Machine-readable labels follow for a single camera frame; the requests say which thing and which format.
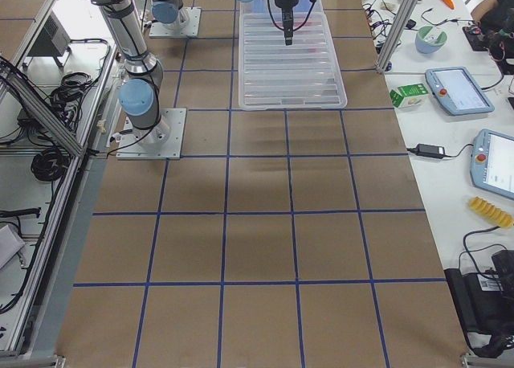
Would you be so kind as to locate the clear plastic box lid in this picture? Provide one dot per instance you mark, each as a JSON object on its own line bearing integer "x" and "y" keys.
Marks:
{"x": 303, "y": 75}

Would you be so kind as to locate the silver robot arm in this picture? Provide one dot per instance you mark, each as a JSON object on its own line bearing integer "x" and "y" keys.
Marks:
{"x": 170, "y": 12}
{"x": 139, "y": 97}

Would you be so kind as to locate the green blue bowl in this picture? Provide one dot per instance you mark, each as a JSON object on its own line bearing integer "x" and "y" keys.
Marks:
{"x": 429, "y": 39}

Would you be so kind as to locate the green white carton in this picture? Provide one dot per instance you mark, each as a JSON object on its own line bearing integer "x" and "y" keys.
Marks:
{"x": 409, "y": 95}

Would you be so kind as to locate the teach pendant tablet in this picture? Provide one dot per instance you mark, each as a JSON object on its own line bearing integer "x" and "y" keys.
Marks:
{"x": 457, "y": 92}
{"x": 492, "y": 162}

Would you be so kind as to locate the black power adapter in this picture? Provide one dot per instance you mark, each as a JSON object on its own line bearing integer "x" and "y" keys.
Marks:
{"x": 432, "y": 151}

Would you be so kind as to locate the yellow toy corn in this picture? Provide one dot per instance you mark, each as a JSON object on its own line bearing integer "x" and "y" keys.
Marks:
{"x": 491, "y": 212}

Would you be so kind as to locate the black device on table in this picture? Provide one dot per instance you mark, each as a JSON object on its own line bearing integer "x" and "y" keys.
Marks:
{"x": 484, "y": 303}

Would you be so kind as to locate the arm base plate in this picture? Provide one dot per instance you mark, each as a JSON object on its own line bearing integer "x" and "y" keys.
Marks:
{"x": 161, "y": 31}
{"x": 163, "y": 142}

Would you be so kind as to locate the aluminium frame post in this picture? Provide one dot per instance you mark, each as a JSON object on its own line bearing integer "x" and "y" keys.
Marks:
{"x": 405, "y": 10}

